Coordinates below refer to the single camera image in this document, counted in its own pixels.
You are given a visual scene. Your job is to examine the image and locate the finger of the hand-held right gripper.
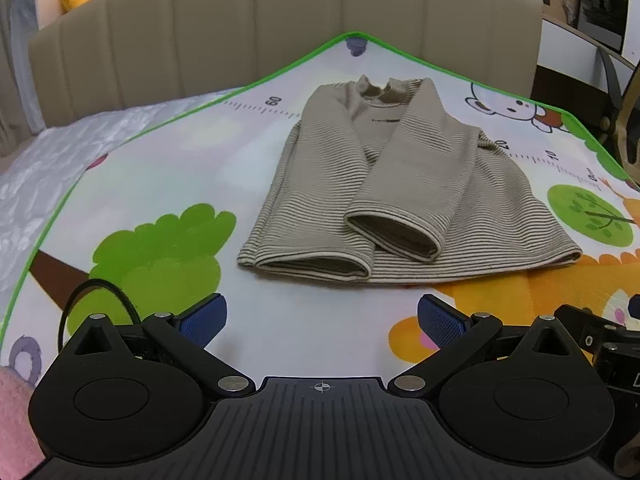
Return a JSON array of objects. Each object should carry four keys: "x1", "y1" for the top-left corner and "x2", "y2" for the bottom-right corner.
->
[{"x1": 552, "y1": 304, "x2": 626, "y2": 361}]

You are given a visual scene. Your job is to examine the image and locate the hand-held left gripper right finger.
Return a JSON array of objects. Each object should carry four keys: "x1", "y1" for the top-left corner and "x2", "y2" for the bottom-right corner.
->
[{"x1": 390, "y1": 295, "x2": 571, "y2": 398}]

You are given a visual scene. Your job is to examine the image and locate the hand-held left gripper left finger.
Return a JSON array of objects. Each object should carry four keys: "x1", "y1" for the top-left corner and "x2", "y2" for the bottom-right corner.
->
[{"x1": 74, "y1": 294, "x2": 253, "y2": 398}]

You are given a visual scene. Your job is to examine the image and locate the beige striped sweater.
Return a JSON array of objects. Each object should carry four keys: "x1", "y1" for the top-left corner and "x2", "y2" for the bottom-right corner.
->
[{"x1": 236, "y1": 74, "x2": 584, "y2": 283}]

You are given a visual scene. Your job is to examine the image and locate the cartoon print play mat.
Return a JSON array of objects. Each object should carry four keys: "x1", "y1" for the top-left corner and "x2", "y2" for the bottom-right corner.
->
[{"x1": 0, "y1": 31, "x2": 640, "y2": 396}]

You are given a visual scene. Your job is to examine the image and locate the tan office chair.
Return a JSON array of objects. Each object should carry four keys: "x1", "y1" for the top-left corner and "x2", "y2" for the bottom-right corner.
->
[{"x1": 597, "y1": 47, "x2": 640, "y2": 183}]

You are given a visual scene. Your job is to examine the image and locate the pink cloth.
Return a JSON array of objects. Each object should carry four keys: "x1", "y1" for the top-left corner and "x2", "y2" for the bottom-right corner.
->
[{"x1": 0, "y1": 364, "x2": 46, "y2": 480}]

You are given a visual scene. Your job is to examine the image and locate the white quilted bedsheet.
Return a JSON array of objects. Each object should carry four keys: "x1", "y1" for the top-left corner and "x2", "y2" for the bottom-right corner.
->
[{"x1": 0, "y1": 87, "x2": 241, "y2": 271}]

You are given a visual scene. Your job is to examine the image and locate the white desk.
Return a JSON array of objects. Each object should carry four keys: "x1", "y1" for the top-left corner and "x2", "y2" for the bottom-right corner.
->
[{"x1": 537, "y1": 12, "x2": 640, "y2": 91}]

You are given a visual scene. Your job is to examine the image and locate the beige padded headboard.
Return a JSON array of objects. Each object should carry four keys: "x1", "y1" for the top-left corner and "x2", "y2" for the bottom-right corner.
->
[{"x1": 27, "y1": 0, "x2": 544, "y2": 136}]

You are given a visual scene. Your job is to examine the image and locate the grey fabric panel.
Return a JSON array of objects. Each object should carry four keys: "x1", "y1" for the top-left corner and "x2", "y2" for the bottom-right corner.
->
[{"x1": 0, "y1": 0, "x2": 48, "y2": 161}]

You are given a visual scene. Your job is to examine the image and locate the black monitor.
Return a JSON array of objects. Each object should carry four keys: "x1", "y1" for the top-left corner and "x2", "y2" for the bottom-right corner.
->
[{"x1": 578, "y1": 0, "x2": 630, "y2": 55}]

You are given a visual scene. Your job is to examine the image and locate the black cable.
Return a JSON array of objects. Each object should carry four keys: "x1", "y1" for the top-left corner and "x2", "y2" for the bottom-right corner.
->
[{"x1": 57, "y1": 279, "x2": 140, "y2": 352}]

